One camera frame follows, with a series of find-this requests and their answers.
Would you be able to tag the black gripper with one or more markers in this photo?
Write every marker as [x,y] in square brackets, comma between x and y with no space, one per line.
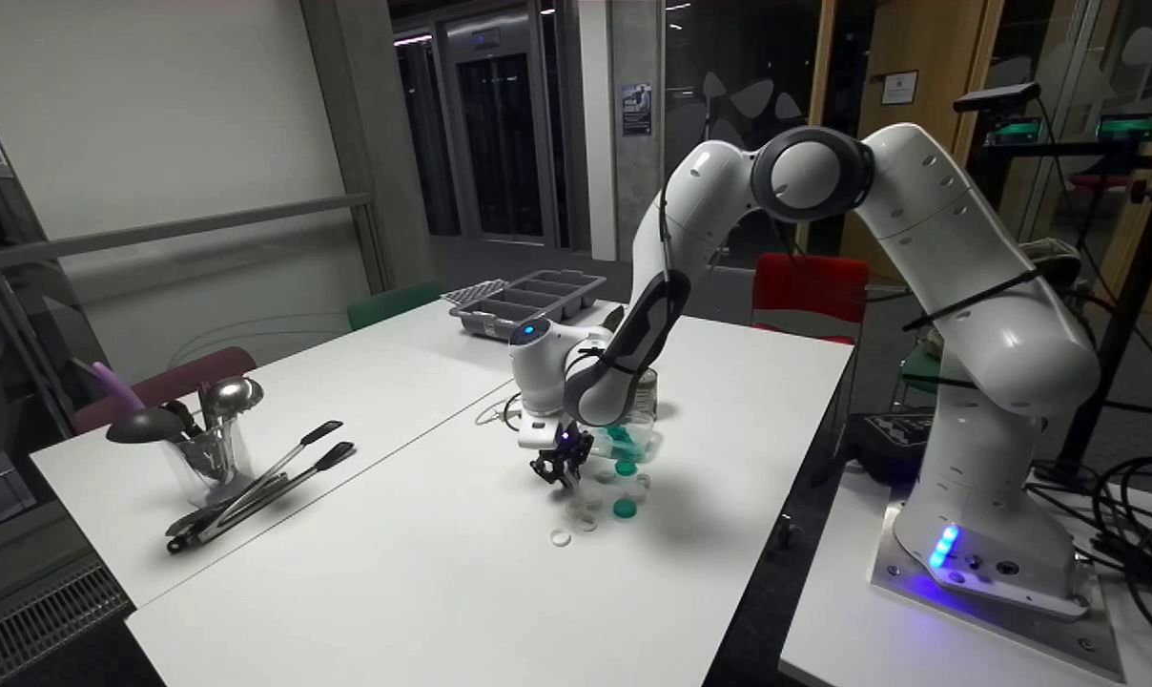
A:
[573,445]

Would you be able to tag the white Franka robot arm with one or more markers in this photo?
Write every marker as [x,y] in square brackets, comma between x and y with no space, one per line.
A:
[983,328]

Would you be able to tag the green plastic bottle cap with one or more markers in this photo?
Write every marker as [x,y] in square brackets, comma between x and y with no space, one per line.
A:
[620,436]
[624,505]
[624,464]

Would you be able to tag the small jar with metal lid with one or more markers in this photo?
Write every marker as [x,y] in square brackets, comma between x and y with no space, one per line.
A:
[653,385]

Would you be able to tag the grey cutlery tray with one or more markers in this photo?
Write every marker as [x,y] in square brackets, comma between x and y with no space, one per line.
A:
[538,303]

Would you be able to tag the perforated grey tray lid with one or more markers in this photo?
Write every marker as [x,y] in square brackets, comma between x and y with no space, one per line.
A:
[469,296]

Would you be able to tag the green chair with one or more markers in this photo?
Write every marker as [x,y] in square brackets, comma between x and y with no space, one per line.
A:
[391,303]

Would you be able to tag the red chair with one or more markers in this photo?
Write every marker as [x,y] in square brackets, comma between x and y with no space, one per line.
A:
[811,291]

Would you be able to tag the black metal tongs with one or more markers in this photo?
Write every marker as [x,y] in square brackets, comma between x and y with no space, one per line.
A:
[254,489]

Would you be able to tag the black control box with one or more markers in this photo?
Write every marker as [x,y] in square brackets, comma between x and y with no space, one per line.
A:
[882,448]

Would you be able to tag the silver spoon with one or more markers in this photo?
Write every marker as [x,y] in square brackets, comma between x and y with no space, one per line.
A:
[232,396]

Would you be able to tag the dark glass door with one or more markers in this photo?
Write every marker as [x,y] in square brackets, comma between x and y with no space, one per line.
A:
[502,127]

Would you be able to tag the pillar poster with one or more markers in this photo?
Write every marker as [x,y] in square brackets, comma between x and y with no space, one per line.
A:
[638,107]

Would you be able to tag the dark ladle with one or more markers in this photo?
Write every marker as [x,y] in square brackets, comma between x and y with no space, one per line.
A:
[147,426]

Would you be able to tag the white paper door sign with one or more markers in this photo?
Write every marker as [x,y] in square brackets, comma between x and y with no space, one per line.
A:
[902,84]

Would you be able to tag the floor heating grille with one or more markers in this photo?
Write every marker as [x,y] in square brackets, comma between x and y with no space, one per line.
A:
[35,632]

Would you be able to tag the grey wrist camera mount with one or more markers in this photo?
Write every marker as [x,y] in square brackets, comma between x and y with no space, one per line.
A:
[538,436]

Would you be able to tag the metal wall railing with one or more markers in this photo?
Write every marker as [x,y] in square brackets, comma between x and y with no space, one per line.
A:
[169,229]

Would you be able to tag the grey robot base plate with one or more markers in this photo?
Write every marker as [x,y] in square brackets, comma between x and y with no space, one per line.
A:
[1019,616]

